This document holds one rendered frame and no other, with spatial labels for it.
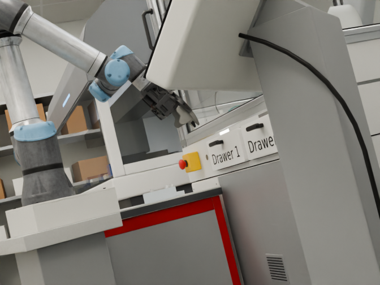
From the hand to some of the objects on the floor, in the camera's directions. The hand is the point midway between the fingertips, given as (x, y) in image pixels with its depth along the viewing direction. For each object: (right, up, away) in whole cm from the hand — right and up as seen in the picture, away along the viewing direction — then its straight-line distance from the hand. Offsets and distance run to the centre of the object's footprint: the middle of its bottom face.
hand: (195, 121), depth 200 cm
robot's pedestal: (-22, -105, -38) cm, 114 cm away
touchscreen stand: (+37, -86, -99) cm, 136 cm away
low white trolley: (-10, -106, +23) cm, 109 cm away
